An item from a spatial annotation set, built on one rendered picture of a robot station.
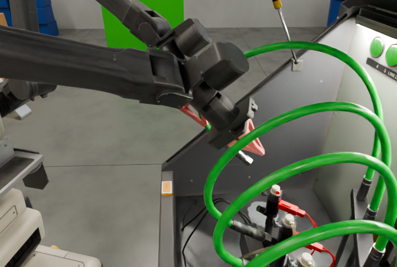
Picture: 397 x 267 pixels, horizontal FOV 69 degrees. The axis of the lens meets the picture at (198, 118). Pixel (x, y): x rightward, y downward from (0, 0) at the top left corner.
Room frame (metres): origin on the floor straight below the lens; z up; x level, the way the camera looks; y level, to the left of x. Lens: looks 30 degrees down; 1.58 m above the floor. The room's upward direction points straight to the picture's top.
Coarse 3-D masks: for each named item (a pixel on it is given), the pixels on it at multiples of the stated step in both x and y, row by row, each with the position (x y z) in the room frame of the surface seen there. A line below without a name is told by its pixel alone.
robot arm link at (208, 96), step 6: (204, 84) 0.46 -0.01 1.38; (198, 90) 0.45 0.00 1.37; (204, 90) 0.45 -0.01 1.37; (210, 90) 0.45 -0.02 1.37; (216, 90) 0.46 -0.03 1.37; (198, 96) 0.44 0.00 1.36; (204, 96) 0.45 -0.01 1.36; (210, 96) 0.45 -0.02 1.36; (216, 96) 0.46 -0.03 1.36; (192, 102) 0.45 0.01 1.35; (198, 102) 0.44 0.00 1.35; (204, 102) 0.44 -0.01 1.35; (198, 108) 0.45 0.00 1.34
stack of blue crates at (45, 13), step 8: (0, 0) 5.78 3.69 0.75; (8, 0) 5.87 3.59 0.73; (40, 0) 5.87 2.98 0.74; (48, 0) 6.16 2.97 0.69; (0, 8) 5.81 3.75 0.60; (8, 8) 5.81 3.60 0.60; (40, 8) 5.82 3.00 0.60; (48, 8) 6.06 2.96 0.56; (8, 16) 5.81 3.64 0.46; (40, 16) 5.82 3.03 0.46; (48, 16) 5.98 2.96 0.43; (8, 24) 5.82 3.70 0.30; (40, 24) 5.85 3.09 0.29; (48, 24) 5.90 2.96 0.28; (56, 24) 6.22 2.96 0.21; (40, 32) 5.85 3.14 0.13; (48, 32) 5.85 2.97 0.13; (56, 32) 6.13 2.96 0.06
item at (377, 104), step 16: (256, 48) 0.55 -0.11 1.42; (272, 48) 0.54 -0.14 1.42; (288, 48) 0.53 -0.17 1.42; (304, 48) 0.52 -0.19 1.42; (320, 48) 0.51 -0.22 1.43; (336, 48) 0.51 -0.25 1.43; (352, 64) 0.49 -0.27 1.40; (368, 80) 0.48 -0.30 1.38; (208, 128) 0.57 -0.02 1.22; (368, 176) 0.47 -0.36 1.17
